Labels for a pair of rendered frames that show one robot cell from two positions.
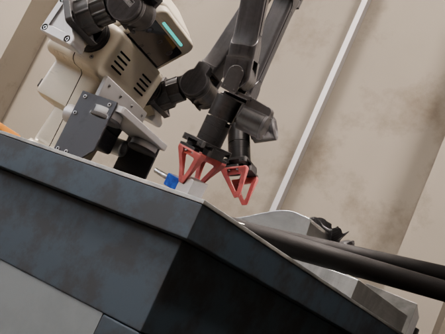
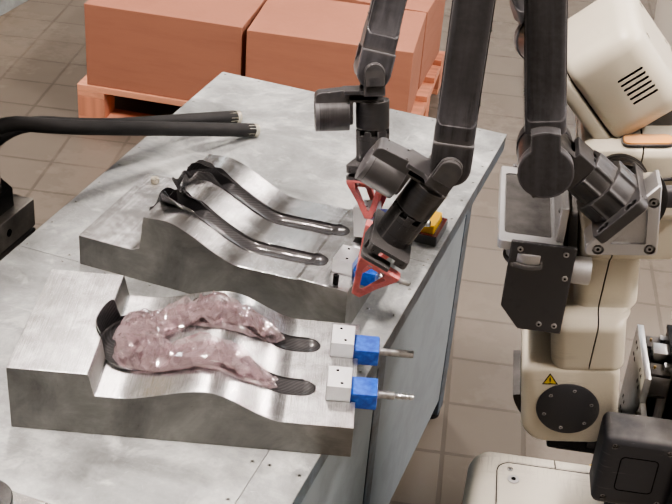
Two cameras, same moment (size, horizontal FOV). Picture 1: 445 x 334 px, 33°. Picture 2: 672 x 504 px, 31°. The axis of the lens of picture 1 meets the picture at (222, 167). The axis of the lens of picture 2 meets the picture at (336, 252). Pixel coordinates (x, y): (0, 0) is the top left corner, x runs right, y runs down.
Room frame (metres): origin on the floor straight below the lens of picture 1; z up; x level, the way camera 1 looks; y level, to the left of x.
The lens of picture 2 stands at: (3.29, -0.64, 2.00)
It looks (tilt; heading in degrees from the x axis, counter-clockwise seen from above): 32 degrees down; 160
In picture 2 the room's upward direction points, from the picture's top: 5 degrees clockwise
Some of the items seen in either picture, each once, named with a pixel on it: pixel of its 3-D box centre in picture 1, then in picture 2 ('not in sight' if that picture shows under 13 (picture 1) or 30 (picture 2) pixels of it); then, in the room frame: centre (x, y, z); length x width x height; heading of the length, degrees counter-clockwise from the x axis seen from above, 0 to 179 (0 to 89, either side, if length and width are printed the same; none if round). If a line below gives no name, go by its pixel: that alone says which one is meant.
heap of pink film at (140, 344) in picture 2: not in sight; (197, 333); (1.82, -0.31, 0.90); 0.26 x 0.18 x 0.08; 69
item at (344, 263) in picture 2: not in sight; (373, 274); (1.70, 0.01, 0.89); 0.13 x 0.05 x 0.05; 51
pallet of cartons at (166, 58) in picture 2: not in sight; (271, 47); (-0.80, 0.54, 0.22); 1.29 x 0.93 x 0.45; 66
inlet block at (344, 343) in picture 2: not in sight; (372, 350); (1.86, -0.04, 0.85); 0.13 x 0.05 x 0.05; 69
